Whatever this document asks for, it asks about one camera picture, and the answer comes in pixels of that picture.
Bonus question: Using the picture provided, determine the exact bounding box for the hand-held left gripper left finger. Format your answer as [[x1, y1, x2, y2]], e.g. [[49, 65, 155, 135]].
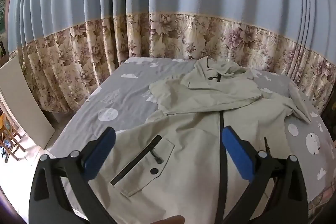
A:
[[29, 127, 117, 224]]

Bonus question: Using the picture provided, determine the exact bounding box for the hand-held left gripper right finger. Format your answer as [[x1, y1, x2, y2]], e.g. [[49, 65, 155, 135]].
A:
[[221, 126, 309, 224]]

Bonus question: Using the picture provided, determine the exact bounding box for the light green zip jacket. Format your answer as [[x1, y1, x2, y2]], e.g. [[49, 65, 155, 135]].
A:
[[56, 56, 313, 224]]

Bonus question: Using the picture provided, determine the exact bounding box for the person's left hand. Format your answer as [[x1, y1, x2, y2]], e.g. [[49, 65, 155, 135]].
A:
[[150, 215, 185, 224]]

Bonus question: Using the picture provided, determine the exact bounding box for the bed with grey printed sheet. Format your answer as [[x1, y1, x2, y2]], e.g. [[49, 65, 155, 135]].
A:
[[49, 57, 336, 224]]

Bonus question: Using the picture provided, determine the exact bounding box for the white board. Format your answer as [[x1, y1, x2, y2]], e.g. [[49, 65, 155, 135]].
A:
[[0, 59, 56, 150]]

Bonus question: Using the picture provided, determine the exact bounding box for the wooden chair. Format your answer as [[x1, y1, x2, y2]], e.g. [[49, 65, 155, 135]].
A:
[[0, 112, 24, 162]]

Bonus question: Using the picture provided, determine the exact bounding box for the pink floral cloth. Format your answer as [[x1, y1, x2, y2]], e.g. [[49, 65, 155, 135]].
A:
[[307, 182, 335, 215]]

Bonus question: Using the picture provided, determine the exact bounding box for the dark wooden furniture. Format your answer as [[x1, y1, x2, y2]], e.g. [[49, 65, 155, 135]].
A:
[[321, 101, 336, 140]]

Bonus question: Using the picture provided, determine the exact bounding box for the blue curtain with floral hem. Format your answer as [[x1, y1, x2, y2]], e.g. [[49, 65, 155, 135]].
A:
[[5, 0, 336, 119]]

